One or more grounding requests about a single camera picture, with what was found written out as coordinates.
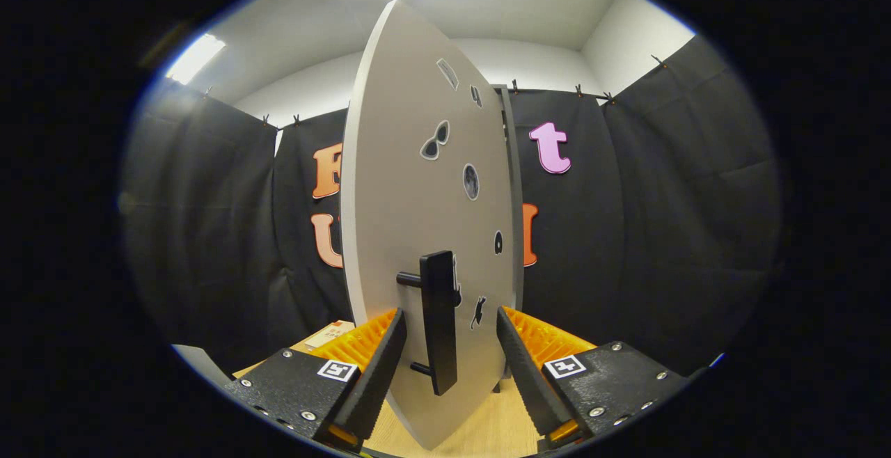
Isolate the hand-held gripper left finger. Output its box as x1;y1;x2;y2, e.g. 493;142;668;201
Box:
223;307;408;453

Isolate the black backdrop cloth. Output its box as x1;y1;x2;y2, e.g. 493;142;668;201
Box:
118;33;784;379

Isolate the black door handle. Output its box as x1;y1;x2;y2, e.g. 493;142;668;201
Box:
397;250;460;396

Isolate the narrow ceiling light strip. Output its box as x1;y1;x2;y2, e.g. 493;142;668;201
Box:
165;33;227;85

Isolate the row of black cloth clips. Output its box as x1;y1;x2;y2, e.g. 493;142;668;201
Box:
202;54;668;128

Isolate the beige paperback book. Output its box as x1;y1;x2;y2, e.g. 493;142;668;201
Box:
304;319;356;349

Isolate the dark grey shoe cabinet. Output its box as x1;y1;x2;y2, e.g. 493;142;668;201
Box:
496;84;524;393

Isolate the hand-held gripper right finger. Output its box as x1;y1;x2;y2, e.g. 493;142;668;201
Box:
496;306;690;452

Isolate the beige shoe cabinet door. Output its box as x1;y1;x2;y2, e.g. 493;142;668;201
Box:
340;0;516;450

